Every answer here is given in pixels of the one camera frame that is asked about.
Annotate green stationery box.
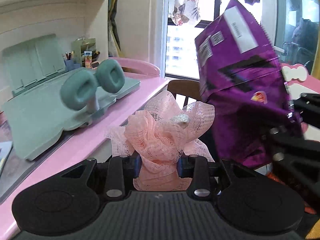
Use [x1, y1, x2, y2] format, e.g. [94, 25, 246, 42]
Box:
[71, 37, 100, 68]

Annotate green headphones on stand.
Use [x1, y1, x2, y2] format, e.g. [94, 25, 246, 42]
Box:
[60, 59, 125, 114]

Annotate floral hanging garment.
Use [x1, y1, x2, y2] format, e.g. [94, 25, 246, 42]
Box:
[168, 0, 215, 27]

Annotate green desktop organizer tray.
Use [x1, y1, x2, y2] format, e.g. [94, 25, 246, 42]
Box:
[2, 34, 140, 160]

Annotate pink and cream headboard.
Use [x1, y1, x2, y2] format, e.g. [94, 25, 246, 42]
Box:
[281, 63, 320, 141]

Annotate purple snack bag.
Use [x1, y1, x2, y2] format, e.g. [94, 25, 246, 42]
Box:
[195, 0, 303, 167]

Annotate brown wooden chair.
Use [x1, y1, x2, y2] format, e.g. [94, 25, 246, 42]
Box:
[167, 79, 202, 107]

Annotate pink mesh bath pouf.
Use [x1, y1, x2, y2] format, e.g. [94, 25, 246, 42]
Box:
[106, 90, 215, 191]

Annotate pink desk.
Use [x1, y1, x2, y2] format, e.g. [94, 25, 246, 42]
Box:
[1, 58, 169, 239]

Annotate blue pen cup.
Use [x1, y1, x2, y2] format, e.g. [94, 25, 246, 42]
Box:
[63, 51, 82, 72]

